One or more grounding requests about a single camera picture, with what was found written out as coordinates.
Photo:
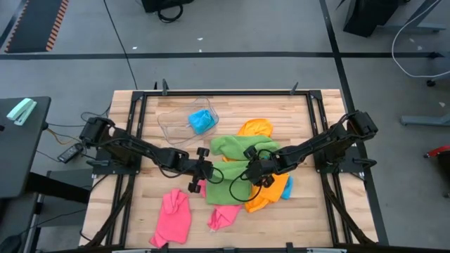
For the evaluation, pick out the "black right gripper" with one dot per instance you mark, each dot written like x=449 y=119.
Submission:
x=262 y=170

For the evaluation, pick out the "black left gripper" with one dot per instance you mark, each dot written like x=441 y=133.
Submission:
x=202 y=170

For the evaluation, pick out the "orange microfiber towel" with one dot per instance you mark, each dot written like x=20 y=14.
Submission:
x=256 y=127
x=270 y=196

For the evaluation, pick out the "green microfiber towel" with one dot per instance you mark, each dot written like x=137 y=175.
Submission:
x=239 y=144
x=221 y=193

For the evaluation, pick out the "pink microfiber towel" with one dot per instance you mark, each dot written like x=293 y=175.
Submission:
x=223 y=216
x=174 y=218

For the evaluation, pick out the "clear plastic bin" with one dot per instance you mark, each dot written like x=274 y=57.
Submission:
x=172 y=126

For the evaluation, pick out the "blue microfiber towel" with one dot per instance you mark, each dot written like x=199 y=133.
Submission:
x=288 y=188
x=201 y=121

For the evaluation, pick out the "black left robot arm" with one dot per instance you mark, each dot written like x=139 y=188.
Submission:
x=116 y=140

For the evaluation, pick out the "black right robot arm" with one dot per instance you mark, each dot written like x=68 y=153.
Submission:
x=337 y=137

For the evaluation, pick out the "black power adapter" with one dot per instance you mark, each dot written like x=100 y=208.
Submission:
x=68 y=154

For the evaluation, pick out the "grey desk foot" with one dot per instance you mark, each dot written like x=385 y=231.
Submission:
x=425 y=120

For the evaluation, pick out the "red and black stool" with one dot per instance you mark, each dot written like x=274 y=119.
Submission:
x=437 y=151

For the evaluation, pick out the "black side table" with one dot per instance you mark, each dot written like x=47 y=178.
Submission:
x=21 y=158

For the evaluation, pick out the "black equipment box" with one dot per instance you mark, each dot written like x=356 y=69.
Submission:
x=165 y=4

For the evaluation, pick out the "mint green stapler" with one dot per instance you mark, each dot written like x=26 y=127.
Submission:
x=21 y=111

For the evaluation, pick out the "black caster wheel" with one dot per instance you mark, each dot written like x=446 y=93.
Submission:
x=431 y=83

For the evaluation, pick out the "black cabinet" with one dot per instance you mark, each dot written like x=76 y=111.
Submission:
x=369 y=15

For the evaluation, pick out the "grey desk leg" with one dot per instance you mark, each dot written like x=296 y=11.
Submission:
x=418 y=25

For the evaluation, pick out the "black mat with orange edge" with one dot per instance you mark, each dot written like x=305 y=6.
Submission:
x=35 y=24

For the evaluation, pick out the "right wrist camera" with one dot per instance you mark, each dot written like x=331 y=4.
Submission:
x=250 y=152

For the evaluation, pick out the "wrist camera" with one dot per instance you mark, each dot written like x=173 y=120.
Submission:
x=250 y=152
x=202 y=152

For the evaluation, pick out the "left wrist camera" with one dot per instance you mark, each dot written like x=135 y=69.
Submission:
x=202 y=152

